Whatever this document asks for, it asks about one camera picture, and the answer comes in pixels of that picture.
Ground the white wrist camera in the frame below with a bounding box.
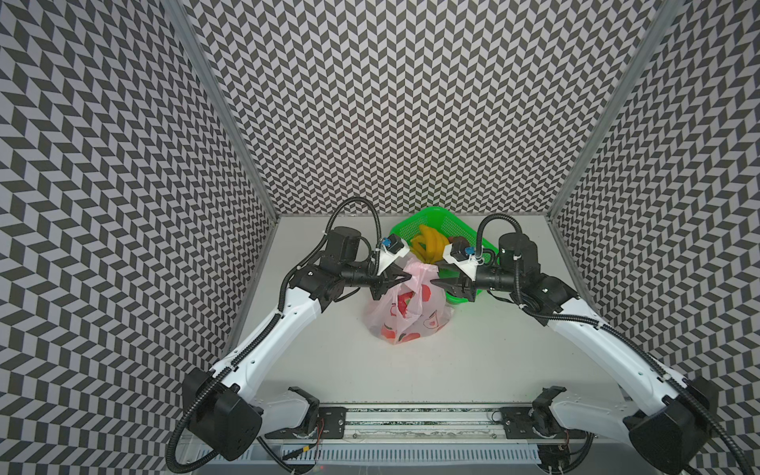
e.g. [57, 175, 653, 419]
[376, 234, 410, 275]
[443, 243, 482, 281]

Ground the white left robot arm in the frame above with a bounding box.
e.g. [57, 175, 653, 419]
[165, 227, 411, 473]

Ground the yellow fake banana bunch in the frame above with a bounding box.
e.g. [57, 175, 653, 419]
[410, 225, 450, 264]

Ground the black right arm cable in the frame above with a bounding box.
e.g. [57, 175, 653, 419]
[474, 213, 755, 475]

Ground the white vented cable tray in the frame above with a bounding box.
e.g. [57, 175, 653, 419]
[195, 444, 542, 466]

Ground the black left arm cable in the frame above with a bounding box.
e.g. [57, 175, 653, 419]
[164, 197, 384, 474]

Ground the aluminium corner post right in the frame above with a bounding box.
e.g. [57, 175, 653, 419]
[546, 0, 685, 223]

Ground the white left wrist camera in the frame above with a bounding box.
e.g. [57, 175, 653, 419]
[376, 234, 410, 275]

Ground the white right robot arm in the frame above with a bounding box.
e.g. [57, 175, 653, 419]
[434, 233, 718, 474]

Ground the pink plastic bag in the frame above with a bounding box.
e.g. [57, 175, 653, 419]
[362, 256, 454, 344]

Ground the aluminium corner post left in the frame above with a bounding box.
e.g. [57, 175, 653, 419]
[163, 0, 279, 221]

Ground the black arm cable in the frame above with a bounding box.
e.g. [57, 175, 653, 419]
[474, 213, 755, 475]
[164, 197, 384, 474]

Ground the aluminium corner post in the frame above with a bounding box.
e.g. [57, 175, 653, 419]
[546, 0, 685, 223]
[163, 0, 279, 221]

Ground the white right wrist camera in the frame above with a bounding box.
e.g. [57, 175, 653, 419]
[443, 243, 482, 281]

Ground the green plastic basket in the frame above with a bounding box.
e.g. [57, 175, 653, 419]
[390, 207, 501, 305]

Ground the dark purple fake fruit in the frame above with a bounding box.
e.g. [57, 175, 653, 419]
[449, 236, 470, 247]

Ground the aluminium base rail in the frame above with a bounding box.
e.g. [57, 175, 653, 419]
[254, 403, 660, 443]

